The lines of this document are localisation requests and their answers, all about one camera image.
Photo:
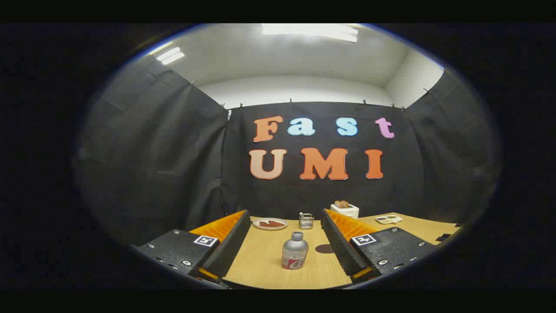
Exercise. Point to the small ceiling light panel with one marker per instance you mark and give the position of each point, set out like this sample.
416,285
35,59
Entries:
170,55

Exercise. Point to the small black block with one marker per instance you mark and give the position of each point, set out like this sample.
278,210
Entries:
443,238

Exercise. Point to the red food pieces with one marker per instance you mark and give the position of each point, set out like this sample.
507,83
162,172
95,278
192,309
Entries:
271,224

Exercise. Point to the large ceiling light panel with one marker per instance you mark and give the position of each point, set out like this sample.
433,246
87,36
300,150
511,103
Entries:
310,31

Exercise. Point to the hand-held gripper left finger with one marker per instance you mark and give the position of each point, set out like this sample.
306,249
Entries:
230,243

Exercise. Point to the black backdrop cloth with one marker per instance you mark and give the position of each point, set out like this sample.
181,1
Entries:
173,165

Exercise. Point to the white toaster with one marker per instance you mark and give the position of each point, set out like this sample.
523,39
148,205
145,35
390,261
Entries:
347,212

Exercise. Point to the wooden table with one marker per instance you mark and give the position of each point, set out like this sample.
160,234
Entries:
265,261

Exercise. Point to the dark brown round coaster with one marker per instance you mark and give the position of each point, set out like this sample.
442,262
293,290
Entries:
323,248

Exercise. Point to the white compartment tray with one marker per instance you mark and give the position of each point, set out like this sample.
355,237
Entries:
388,219

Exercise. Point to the white round plate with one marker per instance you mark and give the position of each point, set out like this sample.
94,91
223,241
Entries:
257,224

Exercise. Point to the silver juice bottle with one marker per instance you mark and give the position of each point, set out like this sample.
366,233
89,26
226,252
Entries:
294,252

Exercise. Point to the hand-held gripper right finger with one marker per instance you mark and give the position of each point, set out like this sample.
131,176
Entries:
341,245

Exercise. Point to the toast slices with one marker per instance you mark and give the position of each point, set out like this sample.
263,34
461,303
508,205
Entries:
341,204

